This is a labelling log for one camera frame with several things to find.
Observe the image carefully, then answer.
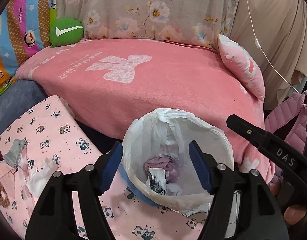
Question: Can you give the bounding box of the white cloth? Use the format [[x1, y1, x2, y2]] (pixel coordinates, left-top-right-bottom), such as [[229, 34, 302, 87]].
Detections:
[[26, 158, 58, 198]]

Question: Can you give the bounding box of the purple crumpled trash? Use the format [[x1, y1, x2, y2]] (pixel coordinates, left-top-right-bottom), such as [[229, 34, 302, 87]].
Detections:
[[144, 154, 179, 183]]

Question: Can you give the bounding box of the white lined trash bin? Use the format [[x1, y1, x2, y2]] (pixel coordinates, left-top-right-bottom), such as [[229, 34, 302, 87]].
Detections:
[[119, 108, 234, 213]]

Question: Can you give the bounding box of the white paper trash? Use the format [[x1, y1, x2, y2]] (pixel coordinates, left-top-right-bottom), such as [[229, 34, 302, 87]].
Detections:
[[145, 168, 167, 196]]

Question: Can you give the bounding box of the person's right hand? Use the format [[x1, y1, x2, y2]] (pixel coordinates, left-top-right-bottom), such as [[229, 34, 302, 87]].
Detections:
[[270, 181, 307, 225]]

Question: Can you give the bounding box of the pink quilted jacket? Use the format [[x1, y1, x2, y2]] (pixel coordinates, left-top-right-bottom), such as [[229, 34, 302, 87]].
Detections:
[[265, 90, 307, 153]]

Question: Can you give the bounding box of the pink panda print sheet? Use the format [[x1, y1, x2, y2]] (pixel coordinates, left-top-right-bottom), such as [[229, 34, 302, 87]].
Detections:
[[0, 96, 207, 239]]

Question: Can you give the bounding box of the pink towel blanket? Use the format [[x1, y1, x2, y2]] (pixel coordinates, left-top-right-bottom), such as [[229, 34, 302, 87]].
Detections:
[[16, 39, 275, 181]]

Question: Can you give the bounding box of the pink folded cloth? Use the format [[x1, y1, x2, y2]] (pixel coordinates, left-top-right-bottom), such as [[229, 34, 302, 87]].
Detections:
[[0, 163, 26, 200]]

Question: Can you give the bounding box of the brown scrunchie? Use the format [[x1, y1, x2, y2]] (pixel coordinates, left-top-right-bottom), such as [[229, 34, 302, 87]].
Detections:
[[0, 182, 10, 208]]

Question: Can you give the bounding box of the pink small pillow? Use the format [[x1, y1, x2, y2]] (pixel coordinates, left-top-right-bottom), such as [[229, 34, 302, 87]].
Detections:
[[218, 34, 265, 101]]

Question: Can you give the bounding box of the blue velvet cushion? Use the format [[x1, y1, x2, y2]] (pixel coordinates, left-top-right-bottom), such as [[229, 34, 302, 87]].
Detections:
[[0, 80, 48, 134]]

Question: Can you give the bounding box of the green checkmark cushion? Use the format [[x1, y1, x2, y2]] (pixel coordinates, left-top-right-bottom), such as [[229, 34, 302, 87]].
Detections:
[[49, 18, 84, 47]]

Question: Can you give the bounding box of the beige curtain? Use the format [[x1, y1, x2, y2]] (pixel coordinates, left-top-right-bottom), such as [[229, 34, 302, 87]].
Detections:
[[230, 0, 307, 110]]

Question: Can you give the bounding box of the grey floral quilt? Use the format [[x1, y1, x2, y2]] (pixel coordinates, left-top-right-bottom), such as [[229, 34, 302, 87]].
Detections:
[[56, 0, 239, 49]]

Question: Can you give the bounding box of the colourful monkey striped quilt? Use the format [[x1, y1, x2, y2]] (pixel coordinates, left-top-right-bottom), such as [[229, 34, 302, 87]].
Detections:
[[0, 0, 56, 96]]

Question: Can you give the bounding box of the white cable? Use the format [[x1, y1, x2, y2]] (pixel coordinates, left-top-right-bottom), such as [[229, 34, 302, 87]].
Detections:
[[239, 0, 301, 94]]

